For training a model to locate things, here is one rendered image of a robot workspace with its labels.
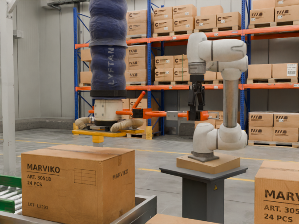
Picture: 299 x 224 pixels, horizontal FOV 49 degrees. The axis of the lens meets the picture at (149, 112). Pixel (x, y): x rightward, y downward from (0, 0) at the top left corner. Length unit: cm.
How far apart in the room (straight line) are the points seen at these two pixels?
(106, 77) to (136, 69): 805
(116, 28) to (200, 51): 55
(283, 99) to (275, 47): 153
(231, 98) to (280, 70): 663
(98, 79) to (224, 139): 105
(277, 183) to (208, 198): 104
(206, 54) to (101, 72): 64
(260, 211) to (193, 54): 80
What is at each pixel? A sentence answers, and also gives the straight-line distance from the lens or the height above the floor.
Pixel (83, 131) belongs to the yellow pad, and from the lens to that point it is 199.
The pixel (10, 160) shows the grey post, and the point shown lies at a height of 39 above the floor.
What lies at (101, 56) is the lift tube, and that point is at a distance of 195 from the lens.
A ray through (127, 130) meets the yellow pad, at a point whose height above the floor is 109.
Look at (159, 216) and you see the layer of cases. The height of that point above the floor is 54.
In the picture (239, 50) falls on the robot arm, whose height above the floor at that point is 152.
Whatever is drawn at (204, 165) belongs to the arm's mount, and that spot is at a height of 80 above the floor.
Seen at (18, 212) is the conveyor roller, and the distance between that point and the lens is 241.
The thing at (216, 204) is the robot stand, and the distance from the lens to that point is 263.
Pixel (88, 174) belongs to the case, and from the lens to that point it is 191.
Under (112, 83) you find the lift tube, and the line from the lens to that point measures 193.
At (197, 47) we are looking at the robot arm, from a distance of 167.
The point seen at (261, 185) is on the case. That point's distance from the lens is 157.
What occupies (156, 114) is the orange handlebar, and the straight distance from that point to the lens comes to 179.
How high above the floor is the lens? 131
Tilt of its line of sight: 3 degrees down
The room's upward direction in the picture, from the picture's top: straight up
